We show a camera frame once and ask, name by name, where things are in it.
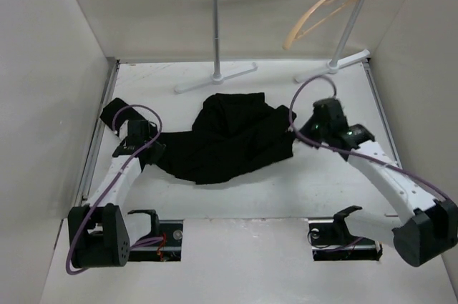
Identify black trousers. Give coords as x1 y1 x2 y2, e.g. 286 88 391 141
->
99 92 298 186

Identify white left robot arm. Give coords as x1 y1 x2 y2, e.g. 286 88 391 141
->
66 119 166 275

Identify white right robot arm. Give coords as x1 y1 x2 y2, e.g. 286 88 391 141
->
298 107 457 267

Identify beige wooden hanger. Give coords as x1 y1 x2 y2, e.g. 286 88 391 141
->
282 0 357 50

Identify white metal clothes rack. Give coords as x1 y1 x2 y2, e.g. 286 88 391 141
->
173 0 371 94

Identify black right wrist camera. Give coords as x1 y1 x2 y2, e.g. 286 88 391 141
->
313 97 348 126

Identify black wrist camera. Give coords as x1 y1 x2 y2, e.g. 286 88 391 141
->
313 97 348 126
125 119 155 149

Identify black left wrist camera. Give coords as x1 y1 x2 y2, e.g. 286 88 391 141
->
125 119 155 149

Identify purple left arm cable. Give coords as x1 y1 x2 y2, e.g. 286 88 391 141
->
64 104 164 275

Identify aluminium table edge rail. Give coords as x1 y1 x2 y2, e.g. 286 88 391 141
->
72 57 120 206

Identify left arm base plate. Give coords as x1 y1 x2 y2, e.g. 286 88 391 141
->
127 220 184 262

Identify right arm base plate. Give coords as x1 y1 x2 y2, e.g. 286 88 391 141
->
307 217 383 262

